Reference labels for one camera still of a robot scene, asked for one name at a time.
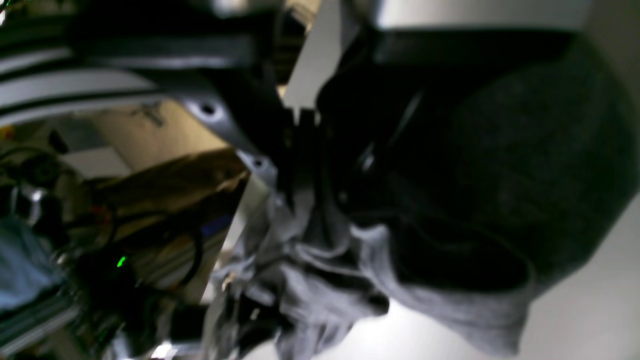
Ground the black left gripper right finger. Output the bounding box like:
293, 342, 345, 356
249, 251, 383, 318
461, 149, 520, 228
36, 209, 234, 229
315, 0, 591, 176

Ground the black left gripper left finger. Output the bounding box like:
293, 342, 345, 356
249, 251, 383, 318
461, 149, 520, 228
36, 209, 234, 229
1, 10, 292, 192

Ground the grey T-shirt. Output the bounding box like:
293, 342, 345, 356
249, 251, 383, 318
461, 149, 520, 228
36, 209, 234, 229
209, 34, 639, 360

